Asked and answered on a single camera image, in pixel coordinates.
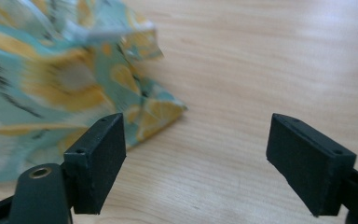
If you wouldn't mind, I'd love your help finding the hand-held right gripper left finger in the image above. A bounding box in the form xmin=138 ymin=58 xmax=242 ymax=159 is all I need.
xmin=62 ymin=112 xmax=127 ymax=216

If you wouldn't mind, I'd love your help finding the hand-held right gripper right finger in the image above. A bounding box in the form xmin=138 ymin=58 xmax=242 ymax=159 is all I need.
xmin=266 ymin=112 xmax=358 ymax=217

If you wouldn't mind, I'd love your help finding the teal and yellow patterned cloth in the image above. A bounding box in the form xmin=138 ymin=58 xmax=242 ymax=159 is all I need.
xmin=0 ymin=0 xmax=188 ymax=183

